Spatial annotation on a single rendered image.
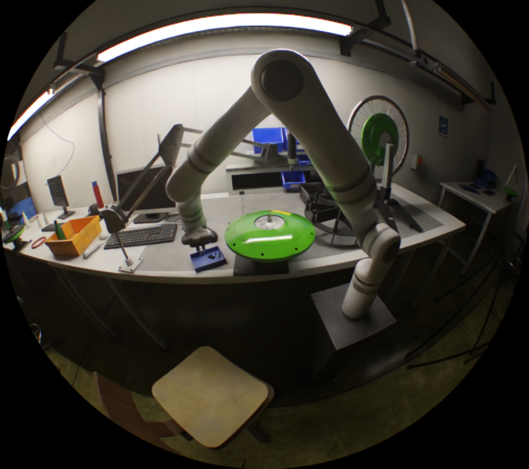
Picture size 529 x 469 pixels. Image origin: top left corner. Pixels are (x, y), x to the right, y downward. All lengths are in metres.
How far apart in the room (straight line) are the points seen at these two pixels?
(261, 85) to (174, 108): 1.34
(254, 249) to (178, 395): 0.66
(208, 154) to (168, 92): 1.29
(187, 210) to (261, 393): 0.68
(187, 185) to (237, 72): 1.22
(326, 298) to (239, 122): 0.61
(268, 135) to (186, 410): 1.64
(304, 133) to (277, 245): 0.35
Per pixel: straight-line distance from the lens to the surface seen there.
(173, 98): 1.58
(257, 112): 0.34
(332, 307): 0.68
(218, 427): 0.80
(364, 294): 0.56
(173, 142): 0.66
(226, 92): 1.48
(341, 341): 0.62
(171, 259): 0.84
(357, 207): 0.35
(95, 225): 1.37
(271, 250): 0.53
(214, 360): 0.84
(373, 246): 0.46
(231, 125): 0.33
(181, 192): 0.41
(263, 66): 0.25
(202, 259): 0.78
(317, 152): 0.28
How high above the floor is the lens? 1.40
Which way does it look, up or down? 24 degrees down
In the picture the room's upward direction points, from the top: 3 degrees counter-clockwise
